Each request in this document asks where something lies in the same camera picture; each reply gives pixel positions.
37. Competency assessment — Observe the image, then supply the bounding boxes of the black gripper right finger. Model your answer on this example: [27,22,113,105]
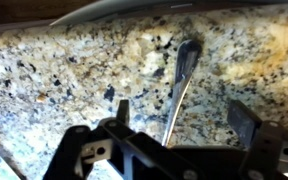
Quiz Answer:
[227,100,283,180]

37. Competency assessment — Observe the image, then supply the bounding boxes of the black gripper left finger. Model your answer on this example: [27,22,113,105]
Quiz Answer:
[43,100,130,180]

